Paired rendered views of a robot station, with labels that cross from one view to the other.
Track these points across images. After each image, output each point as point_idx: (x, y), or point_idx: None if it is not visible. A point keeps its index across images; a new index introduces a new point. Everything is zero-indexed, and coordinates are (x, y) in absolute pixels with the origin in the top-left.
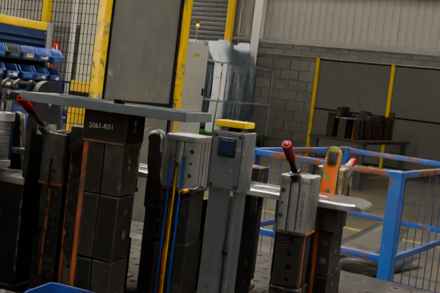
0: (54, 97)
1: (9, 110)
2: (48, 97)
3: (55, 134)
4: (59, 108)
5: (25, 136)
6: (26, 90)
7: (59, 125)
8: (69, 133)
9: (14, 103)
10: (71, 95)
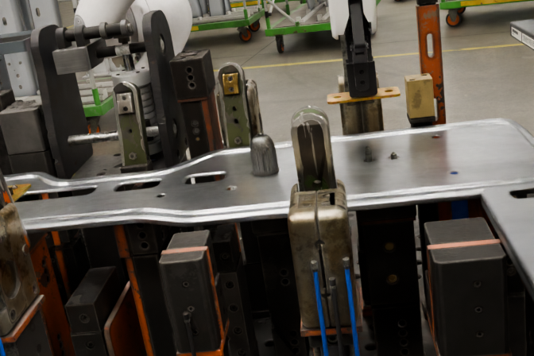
0: (13, 34)
1: (293, 150)
2: (21, 34)
3: (38, 99)
4: (38, 75)
5: (117, 125)
6: (89, 40)
7: (42, 102)
8: (17, 100)
9: (103, 57)
10: (2, 43)
